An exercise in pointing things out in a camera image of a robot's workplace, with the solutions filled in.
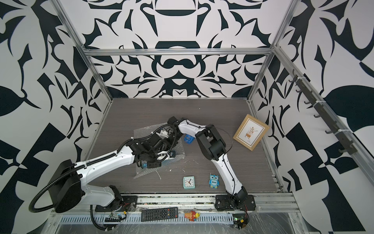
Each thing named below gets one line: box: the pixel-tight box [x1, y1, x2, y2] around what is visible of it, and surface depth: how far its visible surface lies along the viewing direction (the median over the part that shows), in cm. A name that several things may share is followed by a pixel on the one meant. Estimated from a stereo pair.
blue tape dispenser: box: [183, 134, 195, 145], surface depth 96 cm
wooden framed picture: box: [232, 114, 270, 152], surface depth 93 cm
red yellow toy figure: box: [184, 210, 201, 222], surface depth 70 cm
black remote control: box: [140, 206, 179, 222], surface depth 71 cm
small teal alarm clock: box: [183, 175, 196, 190], surface depth 81 cm
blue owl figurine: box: [208, 173, 220, 189], surface depth 82 cm
